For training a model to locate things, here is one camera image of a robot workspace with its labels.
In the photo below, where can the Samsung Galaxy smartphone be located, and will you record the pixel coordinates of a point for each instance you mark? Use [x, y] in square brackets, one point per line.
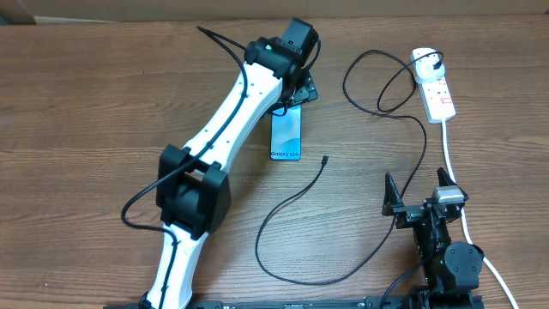
[286, 128]

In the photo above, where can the white charger plug adapter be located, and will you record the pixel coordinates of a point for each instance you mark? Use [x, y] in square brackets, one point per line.
[427, 65]

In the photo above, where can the white power strip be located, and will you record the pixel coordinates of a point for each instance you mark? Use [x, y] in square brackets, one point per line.
[437, 101]

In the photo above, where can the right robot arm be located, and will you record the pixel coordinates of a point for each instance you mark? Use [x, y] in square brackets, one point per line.
[451, 269]

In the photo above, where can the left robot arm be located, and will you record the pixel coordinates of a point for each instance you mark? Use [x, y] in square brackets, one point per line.
[192, 188]

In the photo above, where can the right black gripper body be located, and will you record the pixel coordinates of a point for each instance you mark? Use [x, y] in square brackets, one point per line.
[408, 214]

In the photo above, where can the cardboard backdrop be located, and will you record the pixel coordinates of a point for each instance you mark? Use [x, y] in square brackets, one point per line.
[29, 11]

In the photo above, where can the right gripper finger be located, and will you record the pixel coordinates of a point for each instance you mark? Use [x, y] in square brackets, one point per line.
[444, 178]
[392, 198]

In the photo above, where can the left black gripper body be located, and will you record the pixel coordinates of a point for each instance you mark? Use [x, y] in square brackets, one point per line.
[304, 90]

